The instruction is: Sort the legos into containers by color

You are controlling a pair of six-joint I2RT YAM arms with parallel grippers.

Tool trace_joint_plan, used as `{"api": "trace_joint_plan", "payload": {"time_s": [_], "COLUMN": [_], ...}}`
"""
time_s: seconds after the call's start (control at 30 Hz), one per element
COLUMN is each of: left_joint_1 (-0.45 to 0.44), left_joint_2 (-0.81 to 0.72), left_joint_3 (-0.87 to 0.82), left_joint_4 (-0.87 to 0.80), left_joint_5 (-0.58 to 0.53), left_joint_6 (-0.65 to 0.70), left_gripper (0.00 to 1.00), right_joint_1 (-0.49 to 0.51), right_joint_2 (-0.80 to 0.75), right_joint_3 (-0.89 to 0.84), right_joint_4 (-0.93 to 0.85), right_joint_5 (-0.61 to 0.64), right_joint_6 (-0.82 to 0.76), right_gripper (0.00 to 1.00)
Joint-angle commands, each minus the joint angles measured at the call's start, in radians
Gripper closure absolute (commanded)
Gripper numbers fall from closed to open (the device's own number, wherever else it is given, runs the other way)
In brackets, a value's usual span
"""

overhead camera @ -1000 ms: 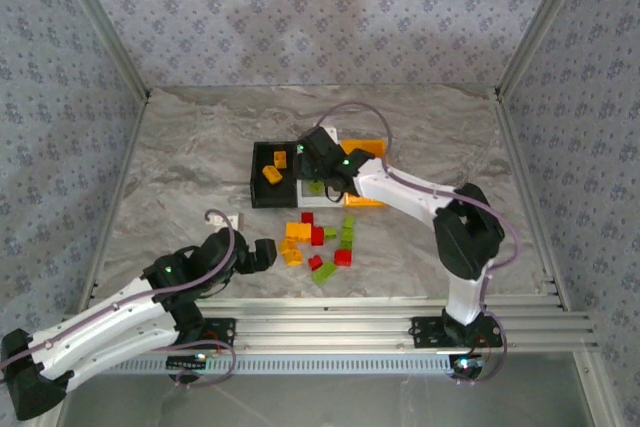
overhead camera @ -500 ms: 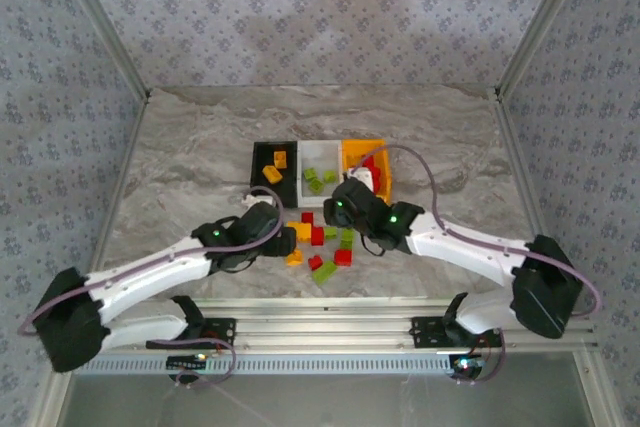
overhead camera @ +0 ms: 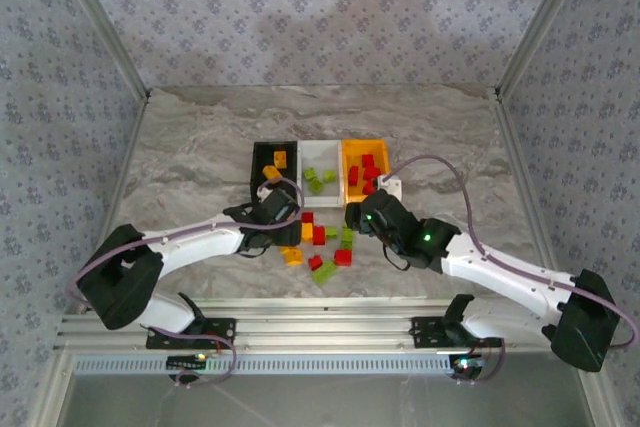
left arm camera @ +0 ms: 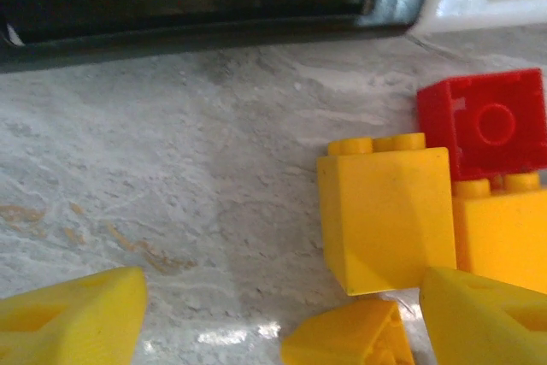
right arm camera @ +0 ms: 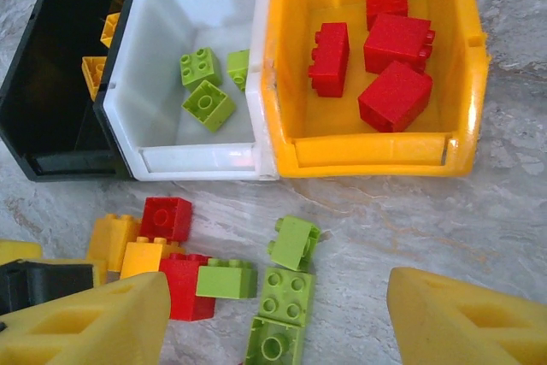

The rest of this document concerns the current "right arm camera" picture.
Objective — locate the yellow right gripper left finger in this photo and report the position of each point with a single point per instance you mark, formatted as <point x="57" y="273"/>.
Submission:
<point x="85" y="322"/>

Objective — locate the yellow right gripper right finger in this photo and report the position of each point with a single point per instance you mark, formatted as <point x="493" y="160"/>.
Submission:
<point x="470" y="322"/>

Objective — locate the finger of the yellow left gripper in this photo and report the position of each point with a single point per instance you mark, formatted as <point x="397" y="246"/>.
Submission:
<point x="19" y="252"/>
<point x="97" y="272"/>

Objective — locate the yellow lego brick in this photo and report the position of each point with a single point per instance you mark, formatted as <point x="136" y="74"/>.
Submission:
<point x="111" y="239"/>
<point x="94" y="74"/>
<point x="109" y="29"/>
<point x="143" y="260"/>

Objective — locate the green lego brick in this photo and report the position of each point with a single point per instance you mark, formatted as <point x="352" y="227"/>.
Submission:
<point x="273" y="343"/>
<point x="286" y="296"/>
<point x="201" y="68"/>
<point x="226" y="281"/>
<point x="295" y="243"/>
<point x="239" y="68"/>
<point x="209" y="104"/>

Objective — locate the black plastic bin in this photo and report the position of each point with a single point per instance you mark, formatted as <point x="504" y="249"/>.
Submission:
<point x="55" y="104"/>

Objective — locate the yellow plastic bin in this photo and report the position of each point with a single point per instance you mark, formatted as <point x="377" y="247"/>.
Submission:
<point x="367" y="153"/>

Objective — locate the white plastic bin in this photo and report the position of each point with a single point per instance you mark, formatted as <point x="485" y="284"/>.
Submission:
<point x="171" y="10"/>

